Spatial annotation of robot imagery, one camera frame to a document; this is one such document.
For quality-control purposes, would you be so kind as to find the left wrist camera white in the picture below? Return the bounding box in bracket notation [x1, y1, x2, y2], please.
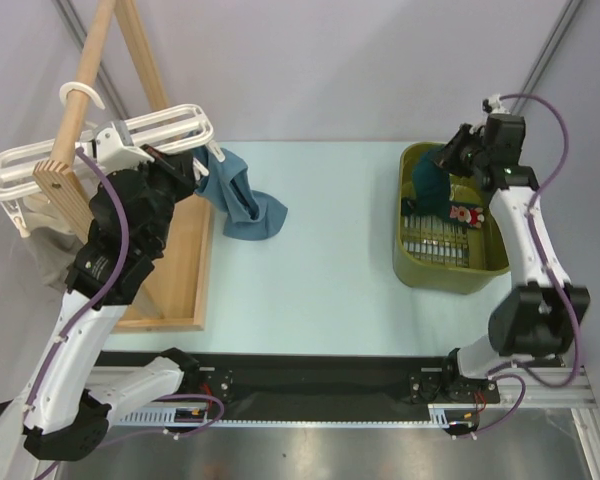
[79, 120, 151, 174]

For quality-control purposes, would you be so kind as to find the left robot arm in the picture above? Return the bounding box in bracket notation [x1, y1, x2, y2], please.
[0, 145, 201, 475]

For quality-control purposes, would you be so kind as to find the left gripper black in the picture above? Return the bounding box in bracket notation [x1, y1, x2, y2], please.
[124, 143, 201, 253]

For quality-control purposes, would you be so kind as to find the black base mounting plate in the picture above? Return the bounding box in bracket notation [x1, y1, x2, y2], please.
[79, 352, 501, 424]

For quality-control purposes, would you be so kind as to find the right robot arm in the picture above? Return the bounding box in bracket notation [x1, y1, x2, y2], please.
[436, 109, 590, 401]

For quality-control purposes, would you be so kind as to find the olive green plastic basket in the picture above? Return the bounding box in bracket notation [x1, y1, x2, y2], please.
[393, 142, 509, 294]

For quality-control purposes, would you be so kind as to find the dark green sock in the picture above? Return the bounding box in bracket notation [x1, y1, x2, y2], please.
[401, 147, 451, 220]

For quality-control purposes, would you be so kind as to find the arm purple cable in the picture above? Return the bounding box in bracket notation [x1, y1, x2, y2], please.
[32, 147, 226, 480]
[449, 92, 587, 441]

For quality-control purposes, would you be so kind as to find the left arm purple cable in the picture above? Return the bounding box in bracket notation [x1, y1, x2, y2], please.
[32, 147, 226, 480]

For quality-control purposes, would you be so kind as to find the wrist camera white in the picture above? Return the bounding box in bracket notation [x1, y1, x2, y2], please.
[482, 94, 510, 115]
[79, 120, 151, 174]

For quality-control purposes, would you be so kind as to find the blue sock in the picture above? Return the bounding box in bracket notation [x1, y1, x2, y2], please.
[191, 146, 288, 241]

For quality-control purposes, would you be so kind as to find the beige grey sock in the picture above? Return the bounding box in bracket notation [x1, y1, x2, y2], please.
[23, 193, 83, 292]

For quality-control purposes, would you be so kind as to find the wooden drying rack frame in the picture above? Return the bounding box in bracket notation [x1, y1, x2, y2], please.
[29, 0, 216, 332]

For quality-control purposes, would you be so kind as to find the green sock with reindeer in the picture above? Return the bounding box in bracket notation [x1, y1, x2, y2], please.
[449, 204, 485, 229]

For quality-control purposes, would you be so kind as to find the aluminium rail frame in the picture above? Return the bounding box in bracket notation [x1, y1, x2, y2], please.
[49, 364, 600, 480]

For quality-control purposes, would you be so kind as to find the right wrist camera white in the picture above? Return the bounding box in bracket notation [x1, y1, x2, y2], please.
[482, 94, 510, 115]

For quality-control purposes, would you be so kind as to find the white plastic clip hanger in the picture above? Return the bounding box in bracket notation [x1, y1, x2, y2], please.
[0, 104, 225, 238]

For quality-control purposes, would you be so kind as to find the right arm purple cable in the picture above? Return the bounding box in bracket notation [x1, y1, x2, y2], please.
[449, 92, 587, 441]

